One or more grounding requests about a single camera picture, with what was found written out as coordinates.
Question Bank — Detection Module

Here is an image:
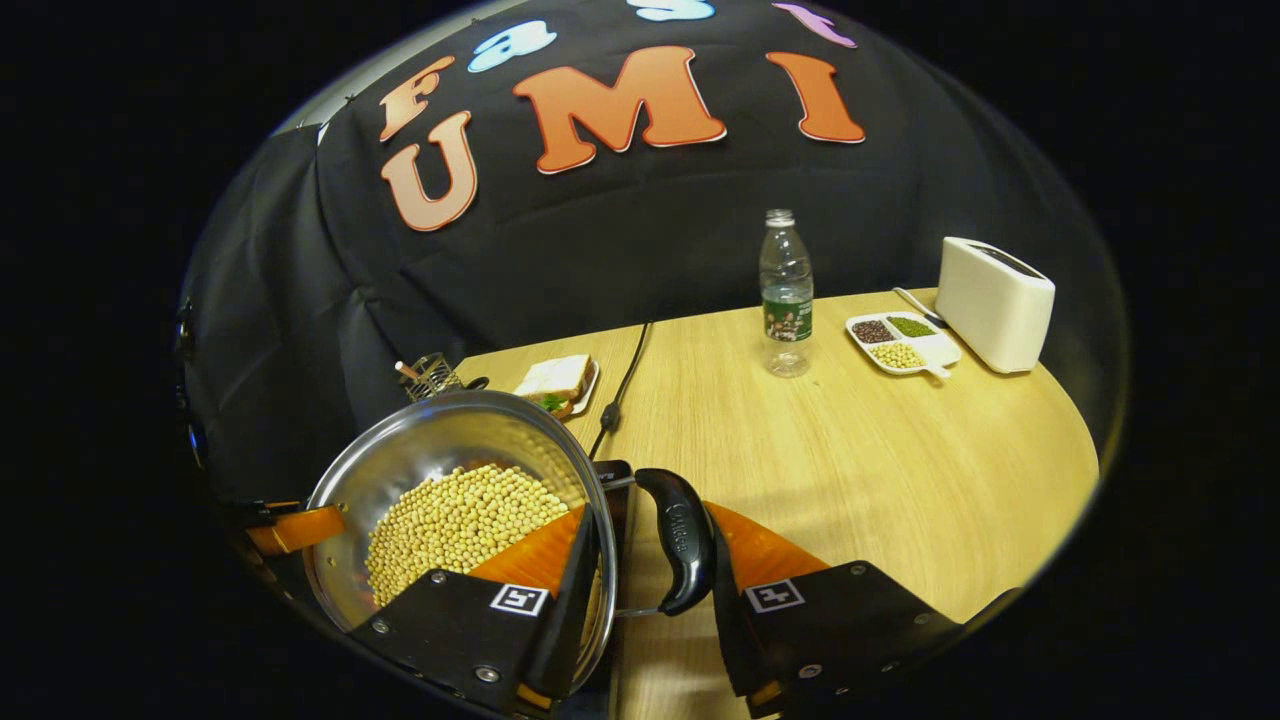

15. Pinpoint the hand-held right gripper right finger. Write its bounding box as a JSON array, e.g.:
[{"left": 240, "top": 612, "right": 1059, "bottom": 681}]
[{"left": 704, "top": 500, "right": 967, "bottom": 720}]

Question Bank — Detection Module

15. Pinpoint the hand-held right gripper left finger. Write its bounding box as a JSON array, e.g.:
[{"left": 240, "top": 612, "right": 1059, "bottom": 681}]
[{"left": 350, "top": 503, "right": 603, "bottom": 717}]

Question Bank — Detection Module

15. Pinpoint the pile of yellow soybeans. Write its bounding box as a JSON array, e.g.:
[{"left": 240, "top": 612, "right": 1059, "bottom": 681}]
[{"left": 365, "top": 463, "right": 573, "bottom": 608}]

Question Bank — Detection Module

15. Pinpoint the steel pot with black handle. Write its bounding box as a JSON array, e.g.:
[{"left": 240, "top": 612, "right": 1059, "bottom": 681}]
[{"left": 303, "top": 390, "right": 717, "bottom": 693}]

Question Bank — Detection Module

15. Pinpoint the sandwich on plate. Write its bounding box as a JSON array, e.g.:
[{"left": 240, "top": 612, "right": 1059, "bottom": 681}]
[{"left": 512, "top": 354, "right": 601, "bottom": 421}]

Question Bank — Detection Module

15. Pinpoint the clear plastic water bottle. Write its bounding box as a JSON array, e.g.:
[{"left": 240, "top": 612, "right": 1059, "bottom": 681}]
[{"left": 759, "top": 209, "right": 814, "bottom": 379}]

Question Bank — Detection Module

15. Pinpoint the white divided bean dish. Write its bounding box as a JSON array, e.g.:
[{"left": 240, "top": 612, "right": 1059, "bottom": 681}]
[{"left": 845, "top": 312, "right": 963, "bottom": 381}]

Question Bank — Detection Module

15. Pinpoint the white spoon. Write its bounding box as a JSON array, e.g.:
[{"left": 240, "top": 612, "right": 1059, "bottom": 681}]
[{"left": 893, "top": 287, "right": 948, "bottom": 329}]

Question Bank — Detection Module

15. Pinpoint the black backdrop cloth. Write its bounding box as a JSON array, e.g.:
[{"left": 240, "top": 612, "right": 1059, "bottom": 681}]
[{"left": 180, "top": 0, "right": 1131, "bottom": 501}]

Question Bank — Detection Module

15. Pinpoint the white toaster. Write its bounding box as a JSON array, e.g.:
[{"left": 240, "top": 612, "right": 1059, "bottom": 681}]
[{"left": 935, "top": 237, "right": 1057, "bottom": 375}]

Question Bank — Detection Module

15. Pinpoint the wire mesh holder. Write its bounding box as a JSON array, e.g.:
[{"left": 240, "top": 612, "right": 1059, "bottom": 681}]
[{"left": 395, "top": 352, "right": 467, "bottom": 403}]

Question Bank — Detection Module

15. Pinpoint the black power cable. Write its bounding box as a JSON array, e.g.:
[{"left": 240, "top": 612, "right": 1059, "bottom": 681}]
[{"left": 588, "top": 322, "right": 653, "bottom": 461}]

